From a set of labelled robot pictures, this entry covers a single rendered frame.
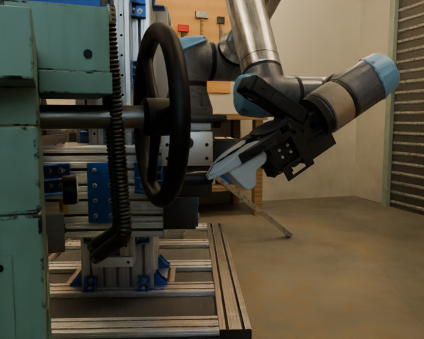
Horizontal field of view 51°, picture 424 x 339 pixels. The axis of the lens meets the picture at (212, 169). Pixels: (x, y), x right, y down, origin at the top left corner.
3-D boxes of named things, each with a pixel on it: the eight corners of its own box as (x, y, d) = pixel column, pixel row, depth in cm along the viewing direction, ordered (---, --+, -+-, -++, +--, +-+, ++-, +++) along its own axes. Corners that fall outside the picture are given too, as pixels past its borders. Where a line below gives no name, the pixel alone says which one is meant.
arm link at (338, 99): (343, 79, 69) (313, 84, 76) (321, 93, 67) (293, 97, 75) (362, 121, 70) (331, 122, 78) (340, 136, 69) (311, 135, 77)
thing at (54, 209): (66, 251, 90) (65, 212, 89) (-1, 258, 86) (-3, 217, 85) (65, 241, 98) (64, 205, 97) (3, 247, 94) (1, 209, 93)
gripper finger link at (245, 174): (229, 207, 64) (279, 173, 67) (210, 173, 63) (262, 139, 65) (221, 204, 67) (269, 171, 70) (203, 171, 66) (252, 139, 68)
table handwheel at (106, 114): (177, -20, 67) (145, 100, 91) (33, -36, 60) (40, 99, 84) (217, 144, 54) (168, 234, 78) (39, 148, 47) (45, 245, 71)
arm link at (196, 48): (164, 83, 139) (163, 38, 137) (206, 84, 142) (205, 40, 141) (171, 80, 127) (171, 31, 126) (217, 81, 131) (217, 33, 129)
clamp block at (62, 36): (110, 72, 62) (109, 6, 61) (3, 69, 57) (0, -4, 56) (98, 81, 76) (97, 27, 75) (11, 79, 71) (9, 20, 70)
